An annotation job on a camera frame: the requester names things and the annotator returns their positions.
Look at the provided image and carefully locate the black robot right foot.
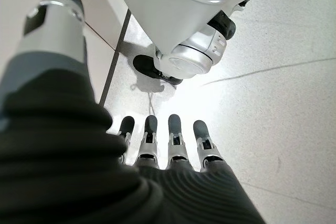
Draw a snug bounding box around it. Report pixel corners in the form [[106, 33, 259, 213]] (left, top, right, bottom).
[[208, 10, 237, 42]]

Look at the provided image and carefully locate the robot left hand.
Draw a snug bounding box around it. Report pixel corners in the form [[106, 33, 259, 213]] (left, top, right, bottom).
[[0, 0, 266, 224]]

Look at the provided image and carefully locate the black robot foot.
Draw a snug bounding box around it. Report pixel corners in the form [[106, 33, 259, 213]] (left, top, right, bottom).
[[208, 10, 237, 42], [132, 54, 183, 86]]

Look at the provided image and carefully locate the black robot left foot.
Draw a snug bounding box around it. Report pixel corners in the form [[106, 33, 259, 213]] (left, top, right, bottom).
[[132, 54, 183, 86]]

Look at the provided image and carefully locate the thin string loop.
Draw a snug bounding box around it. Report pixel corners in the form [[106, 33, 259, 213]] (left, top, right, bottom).
[[130, 83, 164, 116]]

